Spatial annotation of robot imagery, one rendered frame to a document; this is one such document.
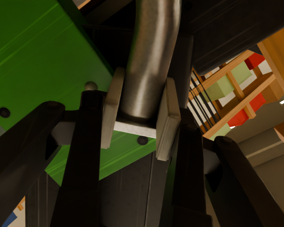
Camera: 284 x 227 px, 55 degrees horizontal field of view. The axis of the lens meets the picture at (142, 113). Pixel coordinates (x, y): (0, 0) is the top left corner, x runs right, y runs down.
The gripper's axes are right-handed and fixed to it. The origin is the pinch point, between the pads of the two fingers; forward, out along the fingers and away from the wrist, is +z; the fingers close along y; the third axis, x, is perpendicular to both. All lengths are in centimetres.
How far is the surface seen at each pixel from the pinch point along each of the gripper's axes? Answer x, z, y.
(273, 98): -97, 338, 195
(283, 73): -9, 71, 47
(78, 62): 0.7, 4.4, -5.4
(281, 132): -18, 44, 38
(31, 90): -2.6, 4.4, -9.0
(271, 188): -328, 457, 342
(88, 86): -1.0, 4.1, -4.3
